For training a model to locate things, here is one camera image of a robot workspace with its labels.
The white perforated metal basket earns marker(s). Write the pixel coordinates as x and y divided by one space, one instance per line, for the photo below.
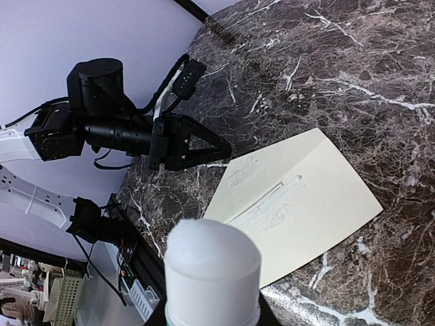
63 299

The white slotted cable duct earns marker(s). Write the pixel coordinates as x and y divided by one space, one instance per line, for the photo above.
144 300

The black left corner frame post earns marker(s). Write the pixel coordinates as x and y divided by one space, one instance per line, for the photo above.
193 9

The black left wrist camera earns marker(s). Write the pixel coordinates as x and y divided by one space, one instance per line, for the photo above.
185 84

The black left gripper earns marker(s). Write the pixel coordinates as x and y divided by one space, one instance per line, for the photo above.
182 142

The cream paper envelope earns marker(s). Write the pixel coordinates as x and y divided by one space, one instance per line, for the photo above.
295 199

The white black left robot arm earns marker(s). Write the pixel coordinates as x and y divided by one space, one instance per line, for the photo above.
96 112

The black front table rail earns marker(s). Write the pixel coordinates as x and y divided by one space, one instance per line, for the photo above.
143 263

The green white glue stick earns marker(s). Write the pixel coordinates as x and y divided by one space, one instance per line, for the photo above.
212 275

